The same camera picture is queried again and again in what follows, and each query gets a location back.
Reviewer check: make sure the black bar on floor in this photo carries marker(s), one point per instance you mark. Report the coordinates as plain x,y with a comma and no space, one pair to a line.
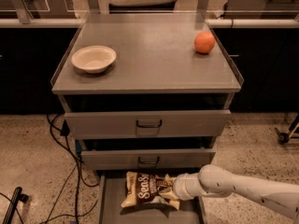
17,197

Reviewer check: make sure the orange fruit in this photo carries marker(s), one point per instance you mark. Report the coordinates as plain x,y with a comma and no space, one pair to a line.
204,42

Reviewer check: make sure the grey drawer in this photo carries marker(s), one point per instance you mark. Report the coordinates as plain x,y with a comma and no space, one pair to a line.
112,192
146,124
147,158

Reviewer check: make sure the dark chair back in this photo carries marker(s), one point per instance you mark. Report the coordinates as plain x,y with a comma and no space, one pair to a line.
156,7

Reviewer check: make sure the black wheeled stand base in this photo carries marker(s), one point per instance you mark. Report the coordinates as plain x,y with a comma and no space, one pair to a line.
292,133

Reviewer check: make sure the grey metal post left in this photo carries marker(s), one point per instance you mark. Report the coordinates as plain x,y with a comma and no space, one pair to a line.
22,12

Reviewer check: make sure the grey middle drawer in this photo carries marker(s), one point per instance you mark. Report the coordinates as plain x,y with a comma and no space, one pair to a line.
147,158

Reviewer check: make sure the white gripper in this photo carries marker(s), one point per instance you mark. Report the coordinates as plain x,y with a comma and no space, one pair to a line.
181,187

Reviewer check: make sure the grey bottom drawer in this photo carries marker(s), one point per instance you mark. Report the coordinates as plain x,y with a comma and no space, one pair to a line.
112,192

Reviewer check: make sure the brown sea salt chip bag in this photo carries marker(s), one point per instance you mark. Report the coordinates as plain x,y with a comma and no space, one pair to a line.
144,189

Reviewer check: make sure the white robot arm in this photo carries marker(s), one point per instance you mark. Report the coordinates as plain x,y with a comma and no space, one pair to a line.
215,182

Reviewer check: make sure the grey top drawer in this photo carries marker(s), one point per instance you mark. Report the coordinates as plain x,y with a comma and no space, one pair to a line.
146,124

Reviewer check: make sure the grey metal drawer cabinet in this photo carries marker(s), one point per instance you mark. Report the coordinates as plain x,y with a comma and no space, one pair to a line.
156,69

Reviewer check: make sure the white counter rail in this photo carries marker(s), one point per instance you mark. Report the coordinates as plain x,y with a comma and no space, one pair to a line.
73,23

